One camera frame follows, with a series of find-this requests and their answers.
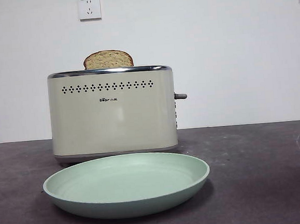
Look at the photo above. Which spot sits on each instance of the large toast bread slice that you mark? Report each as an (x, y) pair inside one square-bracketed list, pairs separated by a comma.
[(108, 60)]

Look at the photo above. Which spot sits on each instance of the pale green round plate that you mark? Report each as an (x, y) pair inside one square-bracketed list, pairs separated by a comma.
[(125, 197)]

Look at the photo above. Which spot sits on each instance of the cream two-slot toaster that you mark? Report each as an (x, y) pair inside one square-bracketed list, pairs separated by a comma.
[(114, 125)]

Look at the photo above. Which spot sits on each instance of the white wall socket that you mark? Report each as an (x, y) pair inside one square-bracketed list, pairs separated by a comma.
[(90, 8)]

